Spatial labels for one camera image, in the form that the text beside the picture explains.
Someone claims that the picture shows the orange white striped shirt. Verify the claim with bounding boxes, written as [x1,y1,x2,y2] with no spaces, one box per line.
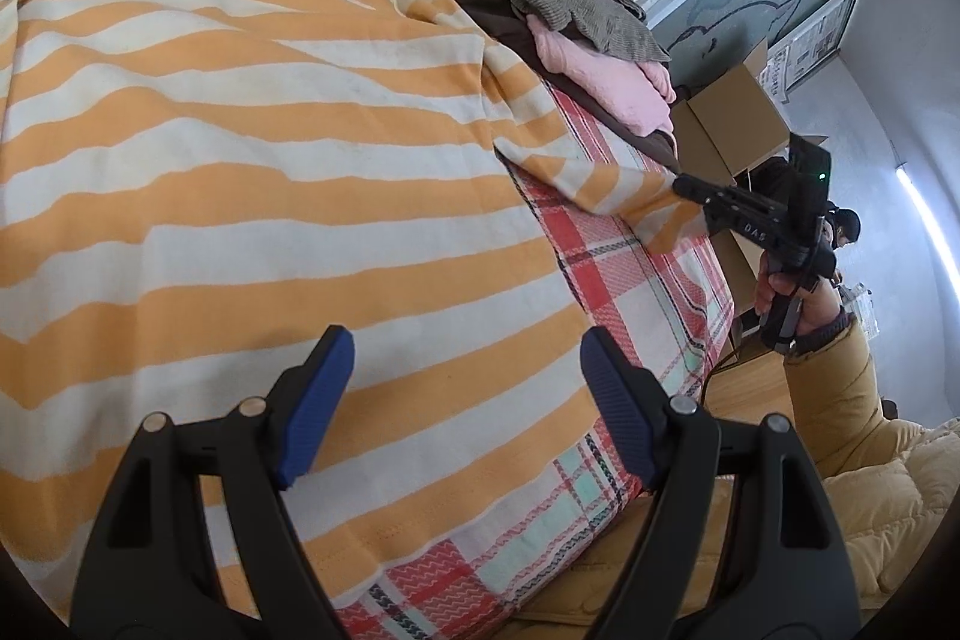
[0,0,713,618]

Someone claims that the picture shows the person's right hand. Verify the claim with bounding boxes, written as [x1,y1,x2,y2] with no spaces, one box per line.
[754,250,845,338]

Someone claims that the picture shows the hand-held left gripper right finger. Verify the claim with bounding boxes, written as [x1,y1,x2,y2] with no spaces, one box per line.
[580,326,863,640]

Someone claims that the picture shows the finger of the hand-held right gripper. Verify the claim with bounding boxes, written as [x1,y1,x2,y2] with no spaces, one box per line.
[673,173,740,210]

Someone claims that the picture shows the clear plastic item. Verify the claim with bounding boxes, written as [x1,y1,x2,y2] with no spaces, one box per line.
[838,282,880,335]

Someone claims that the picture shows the open cardboard box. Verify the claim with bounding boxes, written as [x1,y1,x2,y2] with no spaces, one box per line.
[671,36,796,191]

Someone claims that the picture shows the pink knit sweater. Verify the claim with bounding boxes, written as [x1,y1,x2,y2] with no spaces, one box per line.
[529,17,676,137]

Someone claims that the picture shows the person's tan puffer jacket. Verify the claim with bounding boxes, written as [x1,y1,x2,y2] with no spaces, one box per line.
[510,419,960,640]

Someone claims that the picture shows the white light tube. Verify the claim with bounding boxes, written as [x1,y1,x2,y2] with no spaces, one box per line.
[892,160,960,281]

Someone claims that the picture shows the wall notice papers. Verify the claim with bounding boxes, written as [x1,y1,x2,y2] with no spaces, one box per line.
[761,0,860,105]

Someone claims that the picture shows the red plaid bed sheet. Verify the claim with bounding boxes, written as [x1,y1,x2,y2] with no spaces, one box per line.
[0,0,740,640]

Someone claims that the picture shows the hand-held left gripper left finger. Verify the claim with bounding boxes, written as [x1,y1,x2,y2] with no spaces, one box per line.
[71,325,355,640]

